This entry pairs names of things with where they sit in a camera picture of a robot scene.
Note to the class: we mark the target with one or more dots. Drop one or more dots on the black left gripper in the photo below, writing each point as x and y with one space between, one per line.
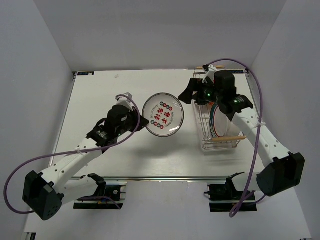
143 122

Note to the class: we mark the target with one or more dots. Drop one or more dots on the white plate green red rim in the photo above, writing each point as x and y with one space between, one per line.
217 122

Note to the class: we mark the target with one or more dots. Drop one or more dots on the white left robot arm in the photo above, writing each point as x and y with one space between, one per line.
45 192

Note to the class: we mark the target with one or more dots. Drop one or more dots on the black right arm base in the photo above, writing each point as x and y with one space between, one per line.
222 194

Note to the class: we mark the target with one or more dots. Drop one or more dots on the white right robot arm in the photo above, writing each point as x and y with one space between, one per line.
282 169

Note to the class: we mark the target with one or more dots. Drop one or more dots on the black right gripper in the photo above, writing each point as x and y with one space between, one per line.
193 86

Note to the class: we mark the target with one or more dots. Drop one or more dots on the plain white bowl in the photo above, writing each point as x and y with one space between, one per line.
232 130

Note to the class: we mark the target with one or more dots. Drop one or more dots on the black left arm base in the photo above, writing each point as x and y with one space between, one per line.
106 196

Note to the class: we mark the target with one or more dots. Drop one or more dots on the white wire dish rack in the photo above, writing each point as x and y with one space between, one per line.
208 144

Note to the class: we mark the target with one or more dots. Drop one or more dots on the white plate red chinese characters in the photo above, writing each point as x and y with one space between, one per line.
165 114

